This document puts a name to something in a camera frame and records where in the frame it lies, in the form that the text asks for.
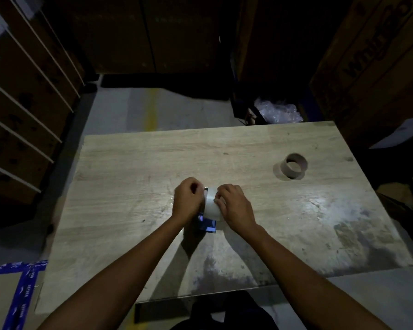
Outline person's left hand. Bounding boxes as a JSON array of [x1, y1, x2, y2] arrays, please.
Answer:
[[172, 176, 206, 227]]

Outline person's right hand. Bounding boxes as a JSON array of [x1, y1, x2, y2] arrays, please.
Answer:
[[214, 183, 259, 237]]

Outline clear tape roll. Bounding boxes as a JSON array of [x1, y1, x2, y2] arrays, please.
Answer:
[[203, 186, 228, 222]]

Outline blue tape dispenser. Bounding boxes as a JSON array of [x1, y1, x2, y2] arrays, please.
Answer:
[[196, 186, 218, 234]]

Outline cardboard tape core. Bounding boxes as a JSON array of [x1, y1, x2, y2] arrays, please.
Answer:
[[279, 153, 309, 181]]

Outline person's left forearm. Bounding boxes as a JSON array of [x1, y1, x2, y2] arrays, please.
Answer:
[[38, 216, 190, 330]]

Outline person's right forearm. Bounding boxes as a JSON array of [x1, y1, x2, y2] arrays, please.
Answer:
[[242, 225, 391, 330]]

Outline person's dark trousers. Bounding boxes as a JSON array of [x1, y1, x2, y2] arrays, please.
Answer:
[[170, 291, 279, 330]]

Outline cardboard box with blue tape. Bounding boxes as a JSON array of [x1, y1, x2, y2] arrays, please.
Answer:
[[0, 260, 49, 330]]

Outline black plastic bin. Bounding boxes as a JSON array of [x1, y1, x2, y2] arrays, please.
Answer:
[[230, 96, 262, 126]]

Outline clear plastic wrap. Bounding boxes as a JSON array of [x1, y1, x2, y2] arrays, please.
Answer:
[[254, 98, 303, 124]]

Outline flat brown cardboard piece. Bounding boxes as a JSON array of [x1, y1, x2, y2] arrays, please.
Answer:
[[377, 176, 413, 207]]

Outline white flat sheet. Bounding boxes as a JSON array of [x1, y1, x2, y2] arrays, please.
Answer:
[[370, 117, 413, 149]]

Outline plain brown cardboard boxes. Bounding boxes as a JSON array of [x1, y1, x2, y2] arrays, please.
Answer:
[[43, 0, 234, 74]]

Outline large printed cardboard box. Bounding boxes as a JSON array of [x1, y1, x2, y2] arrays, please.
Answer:
[[309, 0, 413, 141]]

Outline grey paper label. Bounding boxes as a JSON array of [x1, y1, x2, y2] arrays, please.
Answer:
[[13, 0, 44, 18]]

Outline cardboard cartons with white straps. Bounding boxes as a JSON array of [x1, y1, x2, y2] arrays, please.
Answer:
[[0, 0, 87, 205]]

